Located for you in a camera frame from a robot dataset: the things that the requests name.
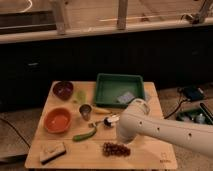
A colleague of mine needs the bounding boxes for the pale green vegetable toy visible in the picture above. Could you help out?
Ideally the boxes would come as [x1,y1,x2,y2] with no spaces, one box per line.
[73,90,86,104]

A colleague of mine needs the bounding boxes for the orange red bowl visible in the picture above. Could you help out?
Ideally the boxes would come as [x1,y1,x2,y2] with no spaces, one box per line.
[43,108,72,134]

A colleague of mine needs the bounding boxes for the dark maroon bowl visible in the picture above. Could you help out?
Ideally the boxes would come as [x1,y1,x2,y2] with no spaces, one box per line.
[53,81,73,100]

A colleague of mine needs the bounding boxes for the green chili pepper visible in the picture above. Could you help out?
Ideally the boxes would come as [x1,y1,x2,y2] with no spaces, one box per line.
[72,127,97,142]

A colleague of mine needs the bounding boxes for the green bin with tools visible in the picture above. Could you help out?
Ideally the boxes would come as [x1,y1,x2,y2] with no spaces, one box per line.
[176,103,213,125]

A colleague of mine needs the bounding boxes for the bunch of red grapes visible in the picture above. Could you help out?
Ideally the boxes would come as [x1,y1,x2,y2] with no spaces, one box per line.
[102,142,131,156]

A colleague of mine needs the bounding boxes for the green plastic tray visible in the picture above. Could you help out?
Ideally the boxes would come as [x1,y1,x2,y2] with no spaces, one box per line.
[94,73,145,108]

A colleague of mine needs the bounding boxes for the black device on floor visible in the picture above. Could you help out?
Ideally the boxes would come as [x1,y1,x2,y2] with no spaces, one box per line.
[180,86,204,102]

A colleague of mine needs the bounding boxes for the small metal cup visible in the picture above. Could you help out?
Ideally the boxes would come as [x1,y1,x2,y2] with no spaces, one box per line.
[79,104,92,121]

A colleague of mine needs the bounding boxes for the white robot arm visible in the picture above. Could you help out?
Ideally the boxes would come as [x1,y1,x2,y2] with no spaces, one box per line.
[116,98,213,158]

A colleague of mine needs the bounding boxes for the black floor cable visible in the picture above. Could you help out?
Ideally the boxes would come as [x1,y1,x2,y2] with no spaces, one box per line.
[0,116,32,149]

